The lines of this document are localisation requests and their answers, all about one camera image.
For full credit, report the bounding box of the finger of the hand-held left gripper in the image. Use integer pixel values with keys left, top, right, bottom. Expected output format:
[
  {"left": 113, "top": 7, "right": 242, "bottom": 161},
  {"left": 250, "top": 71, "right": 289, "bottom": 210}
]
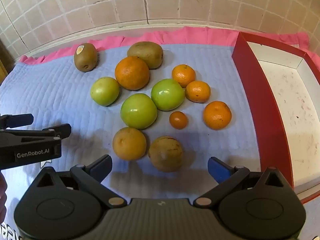
[
  {"left": 0, "top": 123, "right": 72, "bottom": 142},
  {"left": 0, "top": 113, "right": 34, "bottom": 130}
]

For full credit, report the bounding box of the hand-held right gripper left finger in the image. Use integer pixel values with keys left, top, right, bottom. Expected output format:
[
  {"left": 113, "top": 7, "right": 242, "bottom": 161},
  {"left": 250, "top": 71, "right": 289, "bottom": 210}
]
[{"left": 33, "top": 154, "right": 127, "bottom": 208}]

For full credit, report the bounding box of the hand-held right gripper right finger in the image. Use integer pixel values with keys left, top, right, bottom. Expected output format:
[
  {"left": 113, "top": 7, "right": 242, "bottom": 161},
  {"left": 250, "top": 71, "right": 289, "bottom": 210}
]
[{"left": 194, "top": 156, "right": 293, "bottom": 208}]

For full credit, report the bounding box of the yellowish orange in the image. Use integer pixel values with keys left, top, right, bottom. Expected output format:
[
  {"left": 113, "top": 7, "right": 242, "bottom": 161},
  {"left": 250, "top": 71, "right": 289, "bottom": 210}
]
[{"left": 112, "top": 127, "right": 147, "bottom": 161}]

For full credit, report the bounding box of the tan round fruit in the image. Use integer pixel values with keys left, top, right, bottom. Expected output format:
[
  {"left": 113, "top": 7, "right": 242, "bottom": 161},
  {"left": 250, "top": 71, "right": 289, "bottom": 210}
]
[{"left": 148, "top": 136, "right": 184, "bottom": 173}]

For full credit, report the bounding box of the small green apple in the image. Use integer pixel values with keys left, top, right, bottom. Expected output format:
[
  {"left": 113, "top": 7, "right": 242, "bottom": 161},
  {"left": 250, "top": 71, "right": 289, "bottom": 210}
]
[{"left": 90, "top": 77, "right": 120, "bottom": 106}]

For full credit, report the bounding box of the tiny dark mandarin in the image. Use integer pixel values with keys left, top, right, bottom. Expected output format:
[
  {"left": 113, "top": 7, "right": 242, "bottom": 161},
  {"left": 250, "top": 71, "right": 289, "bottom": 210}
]
[{"left": 169, "top": 111, "right": 188, "bottom": 130}]

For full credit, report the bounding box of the red box white inside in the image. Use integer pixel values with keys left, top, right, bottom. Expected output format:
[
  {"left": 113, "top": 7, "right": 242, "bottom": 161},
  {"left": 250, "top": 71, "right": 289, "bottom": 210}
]
[{"left": 232, "top": 32, "right": 320, "bottom": 205}]

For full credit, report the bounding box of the kiwi with sticker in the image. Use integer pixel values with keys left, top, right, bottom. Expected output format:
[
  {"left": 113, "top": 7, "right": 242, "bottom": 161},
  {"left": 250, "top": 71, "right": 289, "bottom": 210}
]
[{"left": 74, "top": 43, "right": 98, "bottom": 73}]

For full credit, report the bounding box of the large orange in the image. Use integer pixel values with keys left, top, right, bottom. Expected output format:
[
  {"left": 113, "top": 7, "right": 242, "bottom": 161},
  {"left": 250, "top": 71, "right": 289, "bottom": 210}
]
[{"left": 115, "top": 56, "right": 150, "bottom": 91}]

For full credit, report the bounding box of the mandarin with stem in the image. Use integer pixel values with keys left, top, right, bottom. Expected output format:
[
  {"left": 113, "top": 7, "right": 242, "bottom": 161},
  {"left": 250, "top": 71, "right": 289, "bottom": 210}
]
[{"left": 171, "top": 64, "right": 196, "bottom": 88}]

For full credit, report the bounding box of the brown kiwi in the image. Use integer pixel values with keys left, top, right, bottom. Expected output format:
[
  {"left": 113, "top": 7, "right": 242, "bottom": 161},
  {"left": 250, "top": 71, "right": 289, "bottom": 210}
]
[{"left": 127, "top": 41, "right": 164, "bottom": 69}]

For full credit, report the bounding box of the blue quilted mat pink frill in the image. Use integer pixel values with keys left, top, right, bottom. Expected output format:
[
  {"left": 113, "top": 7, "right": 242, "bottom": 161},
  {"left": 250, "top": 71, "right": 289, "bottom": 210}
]
[{"left": 0, "top": 26, "right": 320, "bottom": 205}]

